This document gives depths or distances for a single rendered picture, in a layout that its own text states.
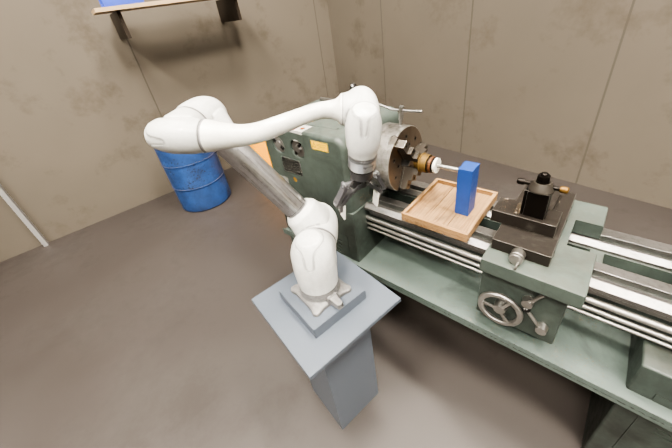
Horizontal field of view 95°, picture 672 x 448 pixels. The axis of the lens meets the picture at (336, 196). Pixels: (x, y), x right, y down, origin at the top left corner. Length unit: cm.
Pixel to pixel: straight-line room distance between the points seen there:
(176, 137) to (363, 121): 53
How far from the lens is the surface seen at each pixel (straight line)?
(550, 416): 202
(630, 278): 141
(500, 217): 130
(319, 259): 108
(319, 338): 122
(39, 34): 412
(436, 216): 145
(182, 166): 350
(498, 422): 194
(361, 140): 87
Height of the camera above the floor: 175
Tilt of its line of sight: 32 degrees down
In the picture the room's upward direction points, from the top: 9 degrees counter-clockwise
